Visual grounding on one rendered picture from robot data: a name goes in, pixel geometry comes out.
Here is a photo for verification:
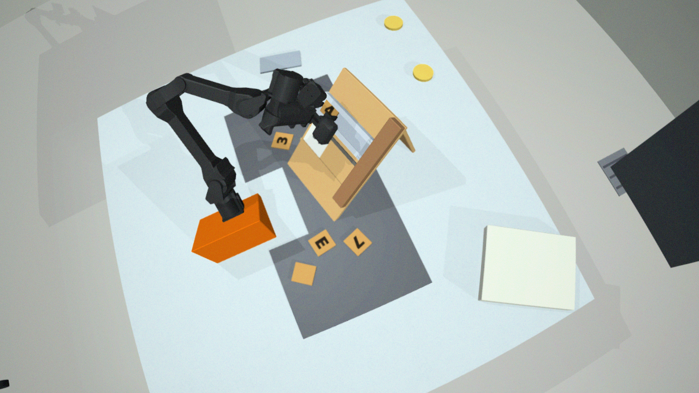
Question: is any yellow round disc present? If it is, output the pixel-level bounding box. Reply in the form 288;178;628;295
413;64;433;82
384;16;403;31

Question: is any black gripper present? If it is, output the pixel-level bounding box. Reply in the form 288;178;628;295
289;101;338;145

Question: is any white paper ticket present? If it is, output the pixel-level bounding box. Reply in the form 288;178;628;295
303;124;328;157

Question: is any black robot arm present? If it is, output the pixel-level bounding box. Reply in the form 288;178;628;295
146;68;327;222

